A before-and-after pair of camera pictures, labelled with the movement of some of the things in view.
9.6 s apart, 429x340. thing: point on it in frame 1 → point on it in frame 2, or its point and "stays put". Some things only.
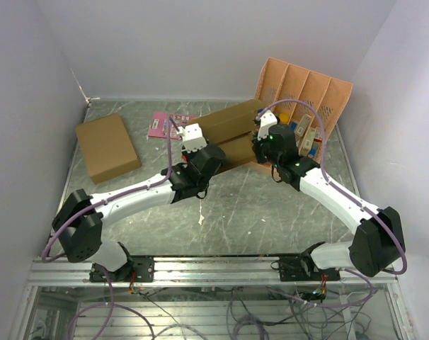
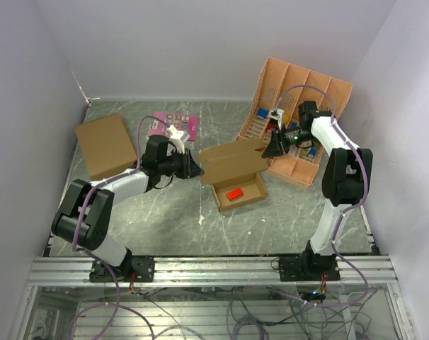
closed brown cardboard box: x=107 y=147 stays put
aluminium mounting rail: x=190 y=270 stays put
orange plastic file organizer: x=309 y=102 stays put
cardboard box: x=232 y=129 → x=231 y=168
